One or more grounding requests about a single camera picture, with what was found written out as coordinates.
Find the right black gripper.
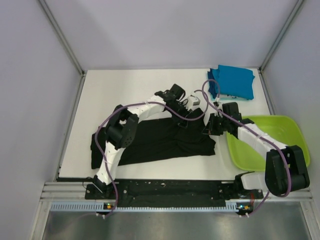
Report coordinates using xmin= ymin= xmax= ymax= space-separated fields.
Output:
xmin=202 ymin=113 xmax=230 ymax=136

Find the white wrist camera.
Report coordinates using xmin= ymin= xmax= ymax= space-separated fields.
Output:
xmin=185 ymin=95 xmax=201 ymax=110
xmin=213 ymin=97 xmax=222 ymax=108

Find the light teal folded shirt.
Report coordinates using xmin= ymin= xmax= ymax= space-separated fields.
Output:
xmin=210 ymin=94 xmax=247 ymax=101

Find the dark blue folded shirt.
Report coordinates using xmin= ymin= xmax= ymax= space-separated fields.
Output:
xmin=207 ymin=68 xmax=220 ymax=99

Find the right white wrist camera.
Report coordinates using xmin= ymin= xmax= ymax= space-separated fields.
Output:
xmin=213 ymin=97 xmax=222 ymax=108

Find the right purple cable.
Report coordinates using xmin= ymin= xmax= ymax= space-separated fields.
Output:
xmin=201 ymin=78 xmax=293 ymax=217

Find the top blue folded shirt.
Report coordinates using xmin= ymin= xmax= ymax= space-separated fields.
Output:
xmin=212 ymin=65 xmax=255 ymax=100

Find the right aluminium frame post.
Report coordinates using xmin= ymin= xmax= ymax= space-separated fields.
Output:
xmin=259 ymin=0 xmax=306 ymax=74

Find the black t shirt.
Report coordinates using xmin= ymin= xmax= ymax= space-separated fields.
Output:
xmin=90 ymin=107 xmax=217 ymax=170

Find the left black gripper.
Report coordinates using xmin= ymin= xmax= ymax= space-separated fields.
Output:
xmin=167 ymin=102 xmax=193 ymax=128

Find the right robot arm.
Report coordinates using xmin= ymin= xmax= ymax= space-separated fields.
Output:
xmin=202 ymin=102 xmax=310 ymax=197

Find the green plastic basin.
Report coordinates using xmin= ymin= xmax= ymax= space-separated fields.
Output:
xmin=226 ymin=115 xmax=311 ymax=172

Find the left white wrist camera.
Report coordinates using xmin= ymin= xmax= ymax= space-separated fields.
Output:
xmin=185 ymin=95 xmax=201 ymax=110

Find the aluminium frame post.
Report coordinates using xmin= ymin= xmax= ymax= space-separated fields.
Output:
xmin=259 ymin=0 xmax=306 ymax=74
xmin=36 ymin=0 xmax=85 ymax=76

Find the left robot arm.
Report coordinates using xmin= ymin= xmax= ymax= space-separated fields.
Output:
xmin=90 ymin=84 xmax=200 ymax=199

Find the left aluminium frame post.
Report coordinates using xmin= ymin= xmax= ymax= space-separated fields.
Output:
xmin=36 ymin=0 xmax=85 ymax=76

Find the light blue cable duct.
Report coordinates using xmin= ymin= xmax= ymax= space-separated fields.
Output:
xmin=50 ymin=202 xmax=251 ymax=213

